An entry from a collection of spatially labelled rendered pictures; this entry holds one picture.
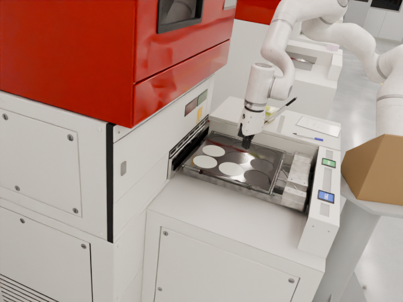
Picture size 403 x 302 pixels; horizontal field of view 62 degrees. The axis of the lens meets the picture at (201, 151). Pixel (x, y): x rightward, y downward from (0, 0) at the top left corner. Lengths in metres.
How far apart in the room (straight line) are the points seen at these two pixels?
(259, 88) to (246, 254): 0.58
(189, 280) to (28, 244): 0.60
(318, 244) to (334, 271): 0.72
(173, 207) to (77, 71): 0.60
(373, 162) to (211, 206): 0.67
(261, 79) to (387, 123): 0.60
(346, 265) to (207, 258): 0.82
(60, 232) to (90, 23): 0.70
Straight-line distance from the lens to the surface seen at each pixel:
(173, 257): 1.32
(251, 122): 1.28
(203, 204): 1.28
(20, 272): 1.56
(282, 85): 1.22
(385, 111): 1.59
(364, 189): 1.56
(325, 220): 1.13
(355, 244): 1.77
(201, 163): 1.36
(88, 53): 0.86
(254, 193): 1.36
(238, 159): 1.45
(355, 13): 13.64
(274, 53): 1.31
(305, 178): 1.47
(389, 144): 1.48
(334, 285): 1.95
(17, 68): 1.02
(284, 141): 1.61
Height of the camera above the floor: 1.60
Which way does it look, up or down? 29 degrees down
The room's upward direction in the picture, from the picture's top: 8 degrees clockwise
